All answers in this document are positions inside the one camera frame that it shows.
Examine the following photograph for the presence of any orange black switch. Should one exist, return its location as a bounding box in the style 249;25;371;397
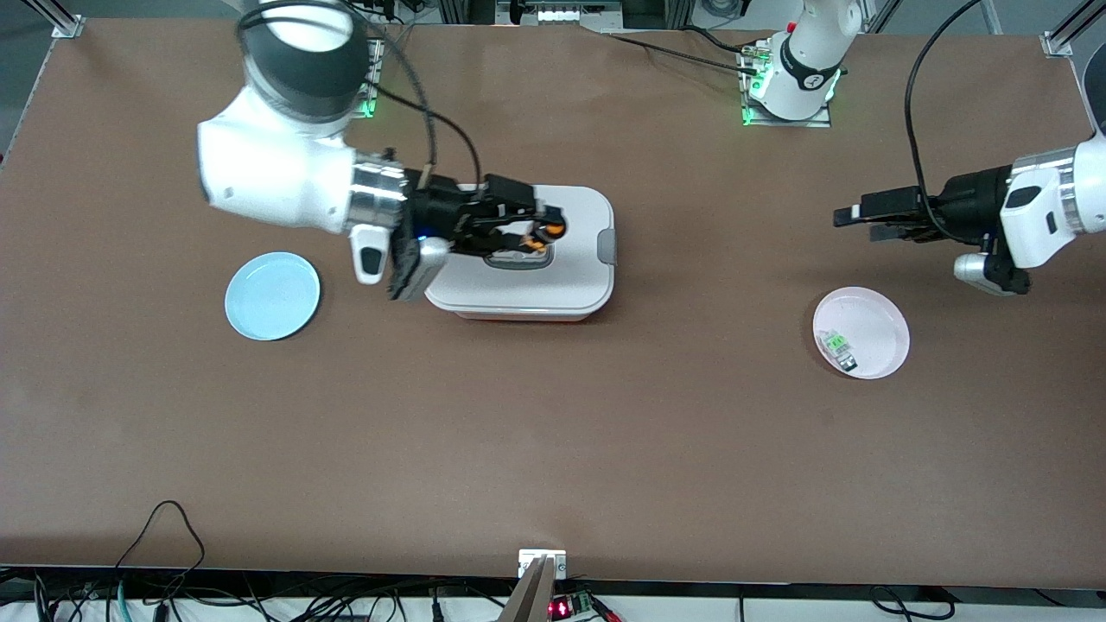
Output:
517;219;569;255

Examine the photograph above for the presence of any white lidded plastic box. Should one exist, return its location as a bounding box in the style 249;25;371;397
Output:
423;183;619;322

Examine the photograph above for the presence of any pink plate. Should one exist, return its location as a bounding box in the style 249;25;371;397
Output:
812;286;911;380

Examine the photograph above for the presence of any light blue plate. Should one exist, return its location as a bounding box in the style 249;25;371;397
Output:
225;251;321;341

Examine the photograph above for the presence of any red LED display board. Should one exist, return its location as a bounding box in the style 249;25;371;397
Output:
549;592;607;622

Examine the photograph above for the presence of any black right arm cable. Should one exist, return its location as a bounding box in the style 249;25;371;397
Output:
237;0;482;188

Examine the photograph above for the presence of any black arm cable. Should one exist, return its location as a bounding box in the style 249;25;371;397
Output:
237;0;482;188
904;0;988;219

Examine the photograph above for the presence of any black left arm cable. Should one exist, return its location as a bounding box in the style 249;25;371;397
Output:
904;0;988;219

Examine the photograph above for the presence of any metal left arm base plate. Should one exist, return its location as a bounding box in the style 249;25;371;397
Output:
738;43;833;129

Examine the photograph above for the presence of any green clear switch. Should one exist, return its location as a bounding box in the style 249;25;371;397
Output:
818;329;860;372

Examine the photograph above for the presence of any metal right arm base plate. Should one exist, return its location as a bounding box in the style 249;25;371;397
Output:
356;36;386;118

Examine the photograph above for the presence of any black cable on table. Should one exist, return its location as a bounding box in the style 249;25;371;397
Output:
603;24;763;77

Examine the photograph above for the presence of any black coiled cable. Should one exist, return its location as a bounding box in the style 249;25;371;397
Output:
868;585;958;622

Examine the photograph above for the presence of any black looped cable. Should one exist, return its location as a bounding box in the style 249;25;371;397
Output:
111;500;208;599

